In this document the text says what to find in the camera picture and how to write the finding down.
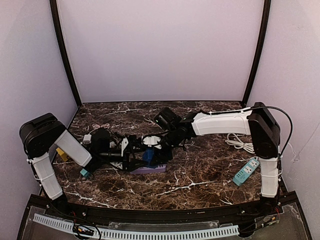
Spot white slotted cable duct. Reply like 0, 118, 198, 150
32, 213, 240, 240

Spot white charger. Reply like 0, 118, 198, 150
82, 134, 92, 145

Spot teal charger plug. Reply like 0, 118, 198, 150
80, 168, 92, 179

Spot yellow cube socket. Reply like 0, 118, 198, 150
56, 147, 71, 162

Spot teal power strip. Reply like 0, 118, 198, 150
225, 132, 261, 187

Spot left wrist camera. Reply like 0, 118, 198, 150
90, 127, 111, 154

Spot dark blue cube socket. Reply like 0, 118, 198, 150
142, 147, 160, 169

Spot black frame post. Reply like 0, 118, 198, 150
49, 0, 83, 109
241, 0, 272, 107

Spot pink white usb cable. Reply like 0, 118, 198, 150
89, 122, 111, 132

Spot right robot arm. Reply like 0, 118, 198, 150
141, 102, 287, 199

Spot left black frame post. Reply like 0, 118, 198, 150
49, 0, 83, 109

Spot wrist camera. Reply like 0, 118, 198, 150
153, 107, 182, 131
90, 127, 111, 154

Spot purple power strip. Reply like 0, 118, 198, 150
109, 159, 167, 175

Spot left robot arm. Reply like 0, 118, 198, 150
19, 112, 134, 201

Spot right black frame post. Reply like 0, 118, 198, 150
241, 0, 272, 107

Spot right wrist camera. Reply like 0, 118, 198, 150
153, 107, 182, 131

